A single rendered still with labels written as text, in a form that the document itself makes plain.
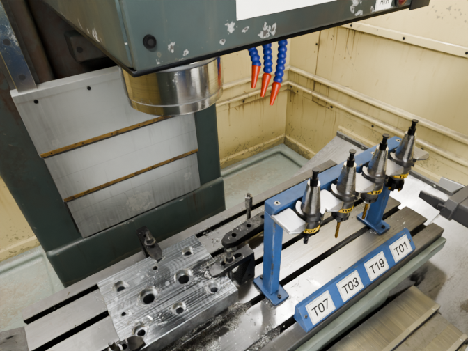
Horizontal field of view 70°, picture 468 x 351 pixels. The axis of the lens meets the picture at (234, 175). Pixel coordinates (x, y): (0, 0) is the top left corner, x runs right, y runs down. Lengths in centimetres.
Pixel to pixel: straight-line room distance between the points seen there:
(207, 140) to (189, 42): 95
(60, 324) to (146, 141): 56
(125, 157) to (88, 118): 18
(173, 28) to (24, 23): 69
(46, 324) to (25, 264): 68
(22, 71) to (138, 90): 49
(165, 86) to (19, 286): 131
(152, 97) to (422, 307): 107
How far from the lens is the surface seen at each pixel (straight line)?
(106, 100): 101
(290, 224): 72
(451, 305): 136
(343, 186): 79
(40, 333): 108
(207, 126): 124
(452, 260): 141
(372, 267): 105
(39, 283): 164
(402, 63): 147
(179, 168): 122
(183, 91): 49
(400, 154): 95
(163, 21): 32
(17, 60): 96
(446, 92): 141
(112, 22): 32
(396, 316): 123
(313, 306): 93
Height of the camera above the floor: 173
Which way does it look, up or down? 38 degrees down
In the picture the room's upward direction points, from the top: 3 degrees counter-clockwise
